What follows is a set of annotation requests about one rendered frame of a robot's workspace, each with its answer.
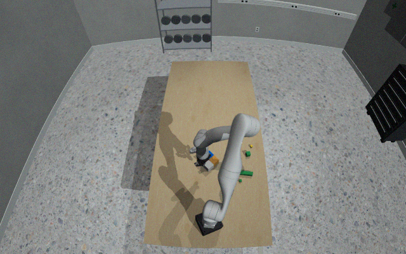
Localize brown wood-grain cube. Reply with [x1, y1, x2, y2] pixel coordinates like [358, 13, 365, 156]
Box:
[209, 155, 219, 167]

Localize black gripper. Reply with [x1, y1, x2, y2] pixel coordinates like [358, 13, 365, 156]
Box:
[194, 153, 211, 166]

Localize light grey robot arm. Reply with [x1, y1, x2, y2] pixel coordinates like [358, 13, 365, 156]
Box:
[190, 113, 260, 229]

